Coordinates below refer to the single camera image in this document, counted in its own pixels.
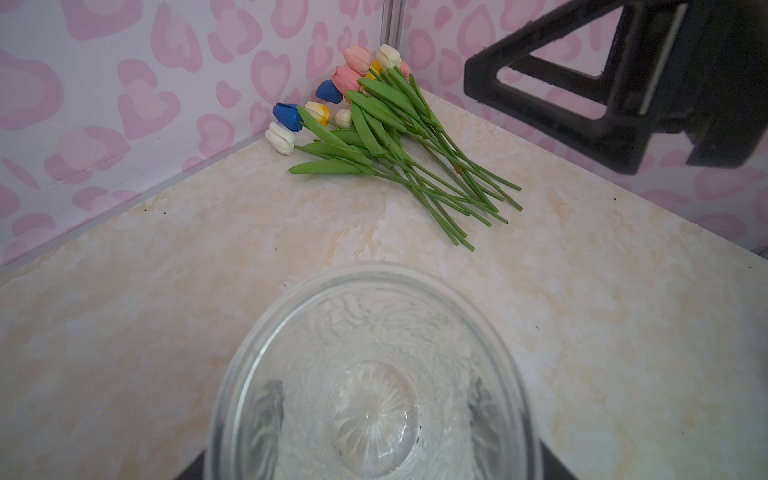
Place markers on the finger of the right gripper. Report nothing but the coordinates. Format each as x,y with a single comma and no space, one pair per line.
692,67

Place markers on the clear glass vase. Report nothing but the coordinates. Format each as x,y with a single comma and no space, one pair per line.
372,371

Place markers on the bunch of artificial tulips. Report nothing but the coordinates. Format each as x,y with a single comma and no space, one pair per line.
371,119

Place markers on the right corner aluminium post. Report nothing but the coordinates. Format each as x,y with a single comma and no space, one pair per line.
393,15

